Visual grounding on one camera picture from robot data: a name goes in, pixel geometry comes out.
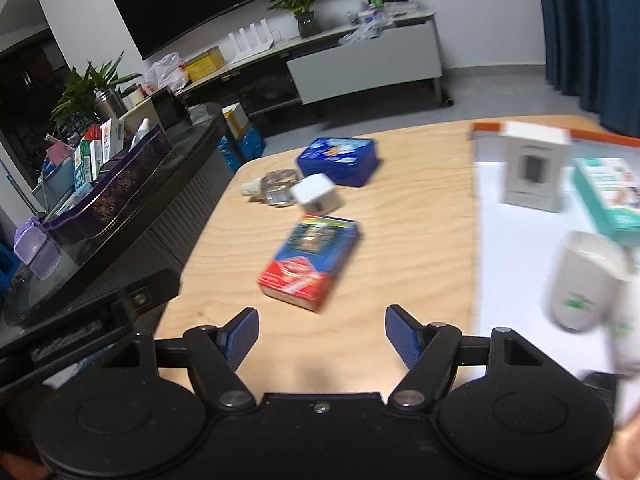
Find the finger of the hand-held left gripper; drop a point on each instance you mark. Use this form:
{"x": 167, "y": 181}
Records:
{"x": 145, "y": 297}

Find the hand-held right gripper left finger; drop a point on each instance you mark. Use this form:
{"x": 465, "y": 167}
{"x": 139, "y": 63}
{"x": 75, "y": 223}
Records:
{"x": 242, "y": 340}

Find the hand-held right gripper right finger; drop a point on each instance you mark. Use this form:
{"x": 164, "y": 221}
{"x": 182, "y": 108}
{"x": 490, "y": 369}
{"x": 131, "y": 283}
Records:
{"x": 402, "y": 340}

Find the red and blue card box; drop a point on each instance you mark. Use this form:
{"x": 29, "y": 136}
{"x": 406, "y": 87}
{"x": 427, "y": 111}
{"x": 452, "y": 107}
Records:
{"x": 310, "y": 265}

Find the orange-rimmed white tray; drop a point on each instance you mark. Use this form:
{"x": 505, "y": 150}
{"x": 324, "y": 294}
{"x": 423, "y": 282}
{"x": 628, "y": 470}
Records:
{"x": 515, "y": 270}

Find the clear bottle with white cap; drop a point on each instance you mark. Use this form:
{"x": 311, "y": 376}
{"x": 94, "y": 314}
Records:
{"x": 275, "y": 187}

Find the white charger plug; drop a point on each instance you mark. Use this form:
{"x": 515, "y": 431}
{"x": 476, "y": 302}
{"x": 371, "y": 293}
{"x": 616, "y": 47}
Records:
{"x": 317, "y": 195}

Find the white cup-shaped vaporizer shell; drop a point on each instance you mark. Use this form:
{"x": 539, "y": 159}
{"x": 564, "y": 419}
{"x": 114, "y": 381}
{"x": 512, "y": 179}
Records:
{"x": 582, "y": 280}

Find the blue tin box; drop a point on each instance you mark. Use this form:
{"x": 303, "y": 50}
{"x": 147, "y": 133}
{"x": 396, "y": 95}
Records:
{"x": 340, "y": 160}

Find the white vaporizer with clear cap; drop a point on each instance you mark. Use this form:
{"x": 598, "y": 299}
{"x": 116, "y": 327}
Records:
{"x": 627, "y": 340}

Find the lavender plastic container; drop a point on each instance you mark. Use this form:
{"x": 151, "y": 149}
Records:
{"x": 37, "y": 252}

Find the black glass-top side table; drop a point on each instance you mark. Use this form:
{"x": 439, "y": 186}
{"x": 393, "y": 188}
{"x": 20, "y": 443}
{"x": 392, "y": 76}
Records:
{"x": 165, "y": 200}

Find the purple patterned tin tray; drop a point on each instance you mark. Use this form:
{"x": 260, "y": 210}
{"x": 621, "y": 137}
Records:
{"x": 125, "y": 185}

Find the red and green box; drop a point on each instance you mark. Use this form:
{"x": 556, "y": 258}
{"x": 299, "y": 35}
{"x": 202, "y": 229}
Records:
{"x": 85, "y": 157}

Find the white and blue box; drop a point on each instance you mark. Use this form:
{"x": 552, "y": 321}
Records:
{"x": 112, "y": 142}

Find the white squeeze bottle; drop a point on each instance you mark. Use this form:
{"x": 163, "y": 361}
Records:
{"x": 140, "y": 132}

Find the beige cardboard box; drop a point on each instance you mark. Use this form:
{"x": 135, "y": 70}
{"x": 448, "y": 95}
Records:
{"x": 140, "y": 115}

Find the yellow and white carton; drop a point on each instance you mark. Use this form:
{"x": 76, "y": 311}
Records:
{"x": 236, "y": 120}

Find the leafy green plant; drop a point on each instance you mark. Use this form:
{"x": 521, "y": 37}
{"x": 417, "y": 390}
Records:
{"x": 87, "y": 90}

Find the white charger retail box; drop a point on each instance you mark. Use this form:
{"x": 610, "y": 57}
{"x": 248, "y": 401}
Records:
{"x": 535, "y": 170}

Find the white plastic bag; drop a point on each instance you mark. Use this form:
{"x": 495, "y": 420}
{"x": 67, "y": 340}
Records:
{"x": 167, "y": 72}

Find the yellow box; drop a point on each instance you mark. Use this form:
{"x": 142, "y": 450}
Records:
{"x": 205, "y": 65}

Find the teal cardboard box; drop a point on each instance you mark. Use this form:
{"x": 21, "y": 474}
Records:
{"x": 610, "y": 195}

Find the white television stand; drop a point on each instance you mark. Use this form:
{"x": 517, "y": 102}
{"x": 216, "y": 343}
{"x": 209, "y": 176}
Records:
{"x": 365, "y": 67}

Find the white router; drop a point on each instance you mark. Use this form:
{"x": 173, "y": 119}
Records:
{"x": 250, "y": 40}

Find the black television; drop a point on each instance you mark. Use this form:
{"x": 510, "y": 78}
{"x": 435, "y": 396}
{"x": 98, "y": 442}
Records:
{"x": 200, "y": 0}

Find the clear plastic bag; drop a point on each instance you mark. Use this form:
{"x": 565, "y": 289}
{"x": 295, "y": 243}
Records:
{"x": 365, "y": 34}

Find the blue curtain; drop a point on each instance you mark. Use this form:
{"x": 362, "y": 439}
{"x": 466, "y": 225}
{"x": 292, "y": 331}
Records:
{"x": 590, "y": 35}

